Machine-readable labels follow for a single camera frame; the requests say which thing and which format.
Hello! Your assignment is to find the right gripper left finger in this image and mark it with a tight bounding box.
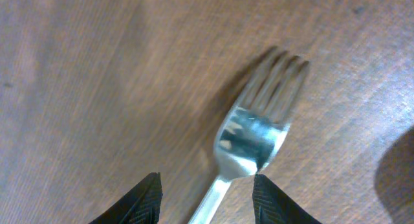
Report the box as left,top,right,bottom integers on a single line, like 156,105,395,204
91,172,162,224

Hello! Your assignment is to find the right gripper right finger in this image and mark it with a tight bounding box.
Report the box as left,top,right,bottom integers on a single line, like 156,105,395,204
252,174,321,224

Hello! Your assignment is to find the steel fork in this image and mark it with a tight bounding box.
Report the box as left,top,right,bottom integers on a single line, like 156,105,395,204
190,47,310,223

